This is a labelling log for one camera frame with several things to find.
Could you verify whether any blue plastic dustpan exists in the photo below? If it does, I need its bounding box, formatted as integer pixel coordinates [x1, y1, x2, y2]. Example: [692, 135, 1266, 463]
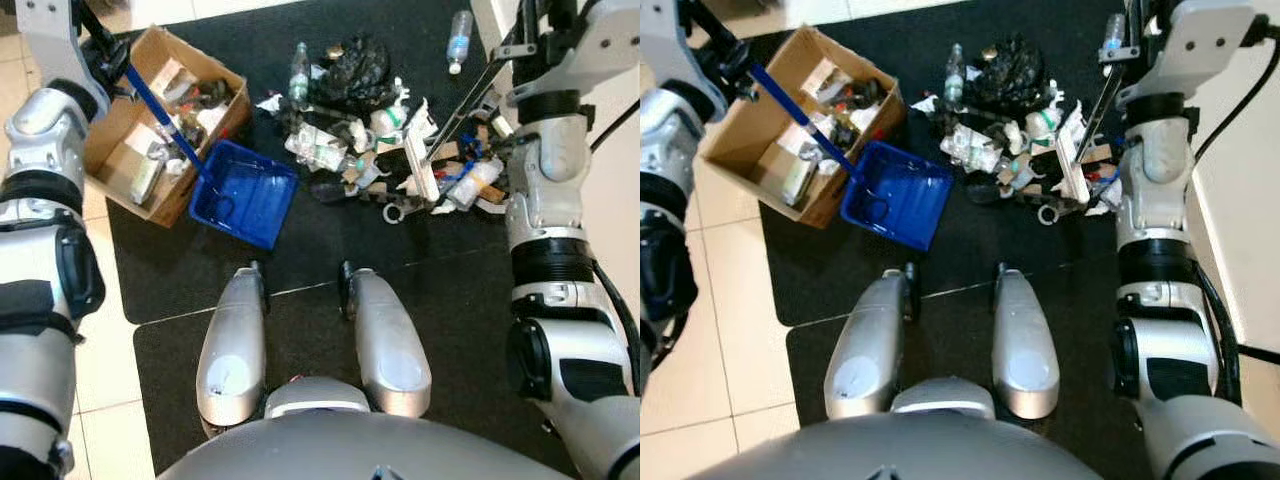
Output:
[750, 65, 955, 252]
[125, 65, 300, 250]

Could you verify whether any black floor mat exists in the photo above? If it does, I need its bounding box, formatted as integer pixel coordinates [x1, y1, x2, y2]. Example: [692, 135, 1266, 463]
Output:
[133, 245, 601, 477]
[105, 0, 531, 327]
[785, 255, 1161, 480]
[760, 0, 1143, 327]

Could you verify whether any white paper carton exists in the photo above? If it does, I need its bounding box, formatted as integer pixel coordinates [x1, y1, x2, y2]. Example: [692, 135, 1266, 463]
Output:
[803, 58, 852, 101]
[149, 60, 197, 102]

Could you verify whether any open brown cardboard box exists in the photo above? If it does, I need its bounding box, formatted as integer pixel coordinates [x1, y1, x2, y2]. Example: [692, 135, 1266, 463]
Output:
[700, 25, 907, 229]
[83, 25, 252, 229]

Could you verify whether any clear water bottle white cap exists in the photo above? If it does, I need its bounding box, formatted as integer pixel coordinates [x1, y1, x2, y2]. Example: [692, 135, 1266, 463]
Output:
[447, 10, 475, 77]

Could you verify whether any white cup with green band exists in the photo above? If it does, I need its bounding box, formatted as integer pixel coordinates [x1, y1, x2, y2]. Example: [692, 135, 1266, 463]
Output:
[1028, 104, 1062, 147]
[370, 104, 407, 147]

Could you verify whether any crumpled black plastic bag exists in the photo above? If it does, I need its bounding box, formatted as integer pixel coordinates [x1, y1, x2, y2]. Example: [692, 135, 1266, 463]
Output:
[314, 37, 397, 112]
[968, 34, 1047, 112]

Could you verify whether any greenish clear plastic bottle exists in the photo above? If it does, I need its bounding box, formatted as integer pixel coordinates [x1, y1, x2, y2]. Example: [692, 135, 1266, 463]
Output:
[944, 43, 969, 107]
[288, 42, 312, 107]

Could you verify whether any crushed white plastic bottle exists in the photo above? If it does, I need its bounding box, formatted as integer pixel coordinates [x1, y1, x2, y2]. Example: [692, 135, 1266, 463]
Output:
[284, 124, 352, 172]
[940, 122, 1007, 172]

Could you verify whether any silver left robot leg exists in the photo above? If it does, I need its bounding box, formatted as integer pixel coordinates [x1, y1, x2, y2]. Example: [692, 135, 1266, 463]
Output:
[823, 264, 920, 422]
[195, 262, 270, 432]

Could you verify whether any silver robot leg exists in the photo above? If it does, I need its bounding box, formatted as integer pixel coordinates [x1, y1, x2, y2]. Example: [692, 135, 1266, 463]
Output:
[195, 262, 270, 432]
[989, 262, 1062, 422]
[339, 262, 434, 420]
[823, 264, 920, 422]

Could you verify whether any silver right robot leg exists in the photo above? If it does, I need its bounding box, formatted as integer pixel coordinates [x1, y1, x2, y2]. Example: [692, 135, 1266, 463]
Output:
[339, 262, 434, 420]
[989, 262, 1062, 422]

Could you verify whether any grey robot torso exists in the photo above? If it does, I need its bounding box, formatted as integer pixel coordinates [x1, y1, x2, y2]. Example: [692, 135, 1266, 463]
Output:
[685, 377, 1107, 480]
[155, 375, 583, 480]

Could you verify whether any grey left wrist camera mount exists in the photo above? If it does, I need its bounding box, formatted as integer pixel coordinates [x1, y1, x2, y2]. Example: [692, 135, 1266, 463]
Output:
[15, 0, 87, 96]
[640, 0, 707, 96]

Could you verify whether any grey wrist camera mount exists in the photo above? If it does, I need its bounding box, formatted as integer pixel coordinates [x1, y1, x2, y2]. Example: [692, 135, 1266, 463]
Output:
[540, 0, 641, 101]
[640, 0, 707, 96]
[1140, 0, 1259, 101]
[15, 0, 87, 96]

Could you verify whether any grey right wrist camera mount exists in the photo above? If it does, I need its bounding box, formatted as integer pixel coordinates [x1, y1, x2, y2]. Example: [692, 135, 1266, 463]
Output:
[1140, 0, 1259, 101]
[540, 0, 641, 101]

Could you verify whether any grey metal ring tool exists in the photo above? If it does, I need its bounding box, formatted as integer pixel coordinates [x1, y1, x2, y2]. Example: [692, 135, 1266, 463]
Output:
[1037, 198, 1082, 227]
[380, 195, 432, 224]

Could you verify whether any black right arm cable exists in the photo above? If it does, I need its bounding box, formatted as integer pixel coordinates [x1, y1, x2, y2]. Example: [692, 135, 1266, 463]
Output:
[1190, 20, 1280, 407]
[588, 98, 641, 397]

